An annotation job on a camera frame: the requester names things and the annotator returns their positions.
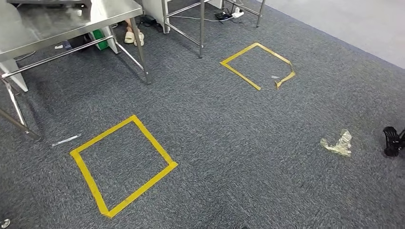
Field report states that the steel table frame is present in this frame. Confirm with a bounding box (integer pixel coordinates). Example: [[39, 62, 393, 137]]
[[221, 0, 266, 29]]

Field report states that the white power cable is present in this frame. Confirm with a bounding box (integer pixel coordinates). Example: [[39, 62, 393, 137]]
[[171, 15, 233, 23]]

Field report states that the black standing robot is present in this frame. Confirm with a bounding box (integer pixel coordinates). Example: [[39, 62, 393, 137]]
[[382, 126, 405, 158]]

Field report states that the crumpled clear plastic wrap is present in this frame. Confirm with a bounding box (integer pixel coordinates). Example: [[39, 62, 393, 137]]
[[320, 129, 353, 158]]

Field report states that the small green object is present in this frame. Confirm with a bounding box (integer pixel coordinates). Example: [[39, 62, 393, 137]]
[[92, 29, 110, 51]]

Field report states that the white strip of litter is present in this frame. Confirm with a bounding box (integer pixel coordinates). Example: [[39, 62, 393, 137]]
[[51, 134, 82, 147]]

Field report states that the stainless steel workbench table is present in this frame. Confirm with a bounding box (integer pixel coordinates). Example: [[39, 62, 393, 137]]
[[160, 0, 210, 59], [0, 0, 152, 142]]

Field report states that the beige sandal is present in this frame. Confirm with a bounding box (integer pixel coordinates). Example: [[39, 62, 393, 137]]
[[124, 27, 136, 44], [134, 30, 145, 47]]

